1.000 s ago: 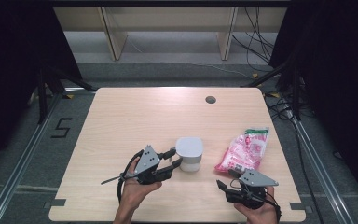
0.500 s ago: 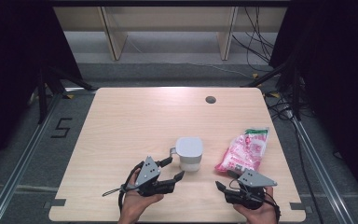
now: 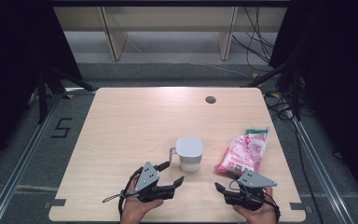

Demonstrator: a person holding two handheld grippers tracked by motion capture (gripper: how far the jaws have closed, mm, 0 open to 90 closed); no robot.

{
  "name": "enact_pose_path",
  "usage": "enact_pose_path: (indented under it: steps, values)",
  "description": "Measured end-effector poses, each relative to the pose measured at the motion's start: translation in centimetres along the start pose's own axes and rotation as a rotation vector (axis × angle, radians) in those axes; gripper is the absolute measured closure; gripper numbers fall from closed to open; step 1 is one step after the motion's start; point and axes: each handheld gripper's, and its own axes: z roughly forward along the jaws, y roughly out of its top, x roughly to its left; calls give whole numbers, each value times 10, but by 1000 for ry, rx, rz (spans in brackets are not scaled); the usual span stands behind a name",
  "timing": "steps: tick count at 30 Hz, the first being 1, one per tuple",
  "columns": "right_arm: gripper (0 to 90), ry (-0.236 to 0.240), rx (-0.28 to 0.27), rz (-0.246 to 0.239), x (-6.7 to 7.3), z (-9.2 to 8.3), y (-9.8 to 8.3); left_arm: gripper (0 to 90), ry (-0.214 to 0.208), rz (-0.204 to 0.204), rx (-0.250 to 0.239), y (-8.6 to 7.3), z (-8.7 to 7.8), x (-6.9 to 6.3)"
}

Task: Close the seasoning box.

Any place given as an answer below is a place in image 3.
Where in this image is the light wooden shelf unit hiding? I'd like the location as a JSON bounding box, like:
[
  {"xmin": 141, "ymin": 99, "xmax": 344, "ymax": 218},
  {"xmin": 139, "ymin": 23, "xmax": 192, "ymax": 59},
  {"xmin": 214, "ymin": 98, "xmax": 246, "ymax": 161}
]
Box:
[{"xmin": 54, "ymin": 6, "xmax": 288, "ymax": 62}]

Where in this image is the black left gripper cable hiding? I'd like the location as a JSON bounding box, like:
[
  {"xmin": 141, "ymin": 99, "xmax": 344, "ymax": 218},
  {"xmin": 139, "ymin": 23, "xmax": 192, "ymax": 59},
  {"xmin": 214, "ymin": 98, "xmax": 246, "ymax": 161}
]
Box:
[{"xmin": 117, "ymin": 167, "xmax": 145, "ymax": 224}]

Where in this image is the grey square jug lid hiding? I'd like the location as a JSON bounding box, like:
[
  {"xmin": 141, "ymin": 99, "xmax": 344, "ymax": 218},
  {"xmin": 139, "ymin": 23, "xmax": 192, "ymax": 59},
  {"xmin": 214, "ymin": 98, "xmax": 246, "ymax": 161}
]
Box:
[{"xmin": 175, "ymin": 136, "xmax": 204, "ymax": 159}]

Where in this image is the person's right hand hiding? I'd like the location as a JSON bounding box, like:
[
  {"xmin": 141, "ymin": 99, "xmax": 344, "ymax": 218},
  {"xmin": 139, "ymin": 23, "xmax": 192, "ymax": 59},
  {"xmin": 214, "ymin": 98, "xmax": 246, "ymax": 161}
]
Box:
[{"xmin": 233, "ymin": 187, "xmax": 278, "ymax": 224}]

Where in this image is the black metal stand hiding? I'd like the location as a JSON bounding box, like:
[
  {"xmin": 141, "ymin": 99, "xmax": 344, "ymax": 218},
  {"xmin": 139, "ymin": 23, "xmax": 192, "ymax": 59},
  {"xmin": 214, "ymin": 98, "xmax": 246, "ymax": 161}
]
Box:
[
  {"xmin": 36, "ymin": 64, "xmax": 98, "ymax": 125},
  {"xmin": 241, "ymin": 59, "xmax": 303, "ymax": 121}
]

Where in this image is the black curtain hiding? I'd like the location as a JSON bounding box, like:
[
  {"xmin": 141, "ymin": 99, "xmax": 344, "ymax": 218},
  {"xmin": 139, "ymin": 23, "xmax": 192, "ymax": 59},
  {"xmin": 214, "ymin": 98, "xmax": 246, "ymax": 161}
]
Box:
[
  {"xmin": 0, "ymin": 0, "xmax": 84, "ymax": 175},
  {"xmin": 269, "ymin": 0, "xmax": 358, "ymax": 204}
]

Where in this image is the tangle of black floor cables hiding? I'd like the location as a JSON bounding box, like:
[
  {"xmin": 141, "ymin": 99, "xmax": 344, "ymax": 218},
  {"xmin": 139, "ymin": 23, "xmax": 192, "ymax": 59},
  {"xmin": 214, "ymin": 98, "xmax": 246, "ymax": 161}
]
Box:
[{"xmin": 265, "ymin": 92, "xmax": 296, "ymax": 123}]

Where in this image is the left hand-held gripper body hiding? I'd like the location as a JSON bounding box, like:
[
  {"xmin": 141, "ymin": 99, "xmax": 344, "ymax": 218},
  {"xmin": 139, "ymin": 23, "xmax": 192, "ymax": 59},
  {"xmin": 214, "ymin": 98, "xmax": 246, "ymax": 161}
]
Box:
[{"xmin": 133, "ymin": 161, "xmax": 177, "ymax": 203}]

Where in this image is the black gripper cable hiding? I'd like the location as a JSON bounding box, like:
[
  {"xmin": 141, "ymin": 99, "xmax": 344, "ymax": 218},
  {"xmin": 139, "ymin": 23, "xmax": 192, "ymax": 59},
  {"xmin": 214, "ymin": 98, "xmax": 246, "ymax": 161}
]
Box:
[
  {"xmin": 117, "ymin": 167, "xmax": 145, "ymax": 224},
  {"xmin": 262, "ymin": 191, "xmax": 282, "ymax": 224}
]

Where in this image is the grey cable tie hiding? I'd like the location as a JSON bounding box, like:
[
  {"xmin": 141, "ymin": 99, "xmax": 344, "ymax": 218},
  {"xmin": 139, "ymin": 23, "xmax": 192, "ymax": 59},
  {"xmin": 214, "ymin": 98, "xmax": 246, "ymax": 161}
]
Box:
[{"xmin": 102, "ymin": 192, "xmax": 127, "ymax": 204}]

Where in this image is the pink and white plastic bag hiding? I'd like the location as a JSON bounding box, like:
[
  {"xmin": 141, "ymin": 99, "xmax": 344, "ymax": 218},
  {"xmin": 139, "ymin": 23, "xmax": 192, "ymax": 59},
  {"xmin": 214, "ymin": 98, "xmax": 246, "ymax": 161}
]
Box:
[{"xmin": 214, "ymin": 126, "xmax": 270, "ymax": 176}]

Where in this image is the metal floor rail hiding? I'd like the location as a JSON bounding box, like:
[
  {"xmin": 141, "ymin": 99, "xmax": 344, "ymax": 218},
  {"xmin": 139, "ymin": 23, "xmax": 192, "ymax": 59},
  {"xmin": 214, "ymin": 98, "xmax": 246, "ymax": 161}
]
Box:
[
  {"xmin": 0, "ymin": 92, "xmax": 62, "ymax": 224},
  {"xmin": 291, "ymin": 117, "xmax": 357, "ymax": 224}
]

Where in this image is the person's left hand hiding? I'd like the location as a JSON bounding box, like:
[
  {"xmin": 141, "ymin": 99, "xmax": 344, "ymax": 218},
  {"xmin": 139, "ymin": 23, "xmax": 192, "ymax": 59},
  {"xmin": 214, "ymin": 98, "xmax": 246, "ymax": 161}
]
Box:
[{"xmin": 119, "ymin": 181, "xmax": 165, "ymax": 224}]

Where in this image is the dark tape strip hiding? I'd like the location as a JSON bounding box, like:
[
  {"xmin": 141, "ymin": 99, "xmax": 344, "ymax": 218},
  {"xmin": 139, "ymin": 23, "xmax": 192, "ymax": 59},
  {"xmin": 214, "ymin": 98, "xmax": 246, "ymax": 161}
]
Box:
[
  {"xmin": 44, "ymin": 198, "xmax": 67, "ymax": 209},
  {"xmin": 289, "ymin": 202, "xmax": 313, "ymax": 215}
]

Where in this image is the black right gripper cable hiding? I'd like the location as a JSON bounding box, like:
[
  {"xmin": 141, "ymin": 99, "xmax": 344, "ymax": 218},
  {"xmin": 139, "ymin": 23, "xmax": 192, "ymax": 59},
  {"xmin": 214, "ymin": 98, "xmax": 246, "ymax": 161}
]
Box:
[{"xmin": 262, "ymin": 191, "xmax": 282, "ymax": 224}]

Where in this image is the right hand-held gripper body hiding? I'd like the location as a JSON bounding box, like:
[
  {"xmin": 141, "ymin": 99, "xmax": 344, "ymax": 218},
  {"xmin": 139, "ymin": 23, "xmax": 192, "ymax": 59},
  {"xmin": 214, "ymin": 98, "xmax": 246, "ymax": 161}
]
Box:
[{"xmin": 225, "ymin": 169, "xmax": 278, "ymax": 212}]

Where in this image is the bundle of black cables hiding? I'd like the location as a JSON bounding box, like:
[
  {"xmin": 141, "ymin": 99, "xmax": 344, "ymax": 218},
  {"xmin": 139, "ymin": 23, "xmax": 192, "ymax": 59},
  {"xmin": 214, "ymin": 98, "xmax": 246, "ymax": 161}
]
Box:
[{"xmin": 231, "ymin": 6, "xmax": 282, "ymax": 73}]

